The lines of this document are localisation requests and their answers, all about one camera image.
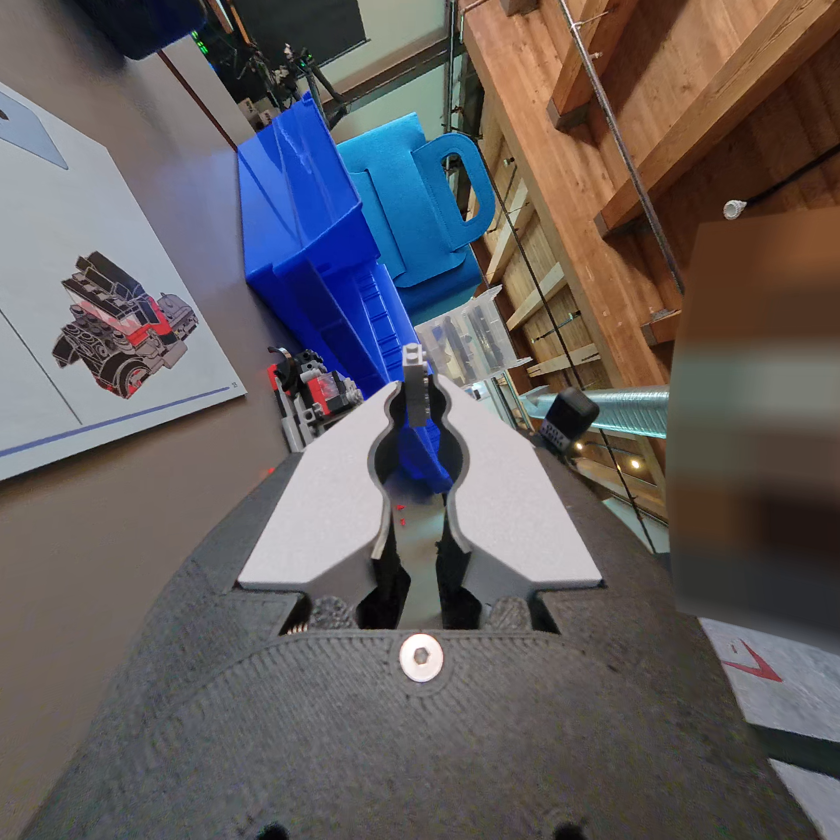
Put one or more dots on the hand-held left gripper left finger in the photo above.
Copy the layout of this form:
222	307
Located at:
315	518

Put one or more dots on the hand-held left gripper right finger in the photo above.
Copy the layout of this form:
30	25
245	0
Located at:
531	518

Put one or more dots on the toy brick truck model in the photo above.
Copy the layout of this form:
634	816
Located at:
315	394

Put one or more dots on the grey-brown desk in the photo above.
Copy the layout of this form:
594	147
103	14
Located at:
98	558

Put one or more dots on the clear plastic organizer box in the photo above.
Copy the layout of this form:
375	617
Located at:
472	341

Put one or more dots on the white ceiling fixture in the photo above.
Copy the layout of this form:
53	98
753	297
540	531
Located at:
735	209

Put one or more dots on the blue plastic bin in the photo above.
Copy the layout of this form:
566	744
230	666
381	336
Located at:
308	249

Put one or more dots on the blue felt bag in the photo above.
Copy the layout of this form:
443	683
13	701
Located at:
407	197

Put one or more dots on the brick instruction booklet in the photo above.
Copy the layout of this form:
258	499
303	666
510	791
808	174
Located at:
98	262

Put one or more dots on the black tripod stands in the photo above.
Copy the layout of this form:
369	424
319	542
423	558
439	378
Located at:
289	85

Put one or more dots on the silver metal air duct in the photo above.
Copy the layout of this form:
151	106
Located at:
623	407

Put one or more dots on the black wall panel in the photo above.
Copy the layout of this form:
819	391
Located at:
302	26

